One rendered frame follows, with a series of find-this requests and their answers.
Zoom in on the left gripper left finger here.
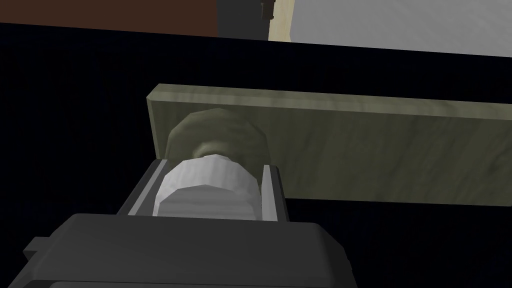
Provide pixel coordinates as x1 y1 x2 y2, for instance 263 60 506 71
116 158 169 217

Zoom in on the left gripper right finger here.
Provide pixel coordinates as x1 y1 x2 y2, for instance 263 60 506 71
260 164 290 222

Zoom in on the grey round knob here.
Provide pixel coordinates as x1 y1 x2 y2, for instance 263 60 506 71
152 107 271 221

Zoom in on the olive wooden drawer front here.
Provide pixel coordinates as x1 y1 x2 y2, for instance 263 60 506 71
146 83 512 208

